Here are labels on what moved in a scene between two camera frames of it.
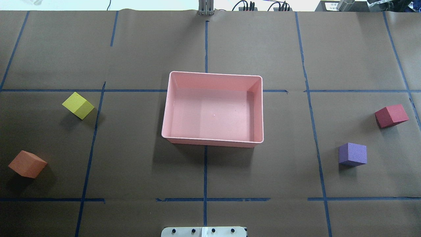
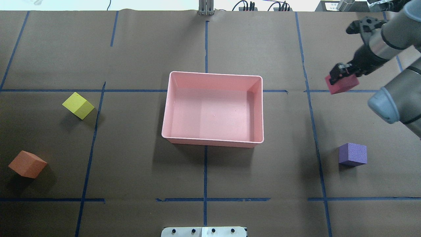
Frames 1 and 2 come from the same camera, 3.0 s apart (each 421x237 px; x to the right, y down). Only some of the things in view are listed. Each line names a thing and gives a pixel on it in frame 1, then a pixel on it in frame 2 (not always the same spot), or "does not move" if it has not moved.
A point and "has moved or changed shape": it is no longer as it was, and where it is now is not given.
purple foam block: (352, 154) does not move
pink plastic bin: (214, 109) does not move
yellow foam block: (78, 105) does not move
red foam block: (391, 116) has moved or changed shape
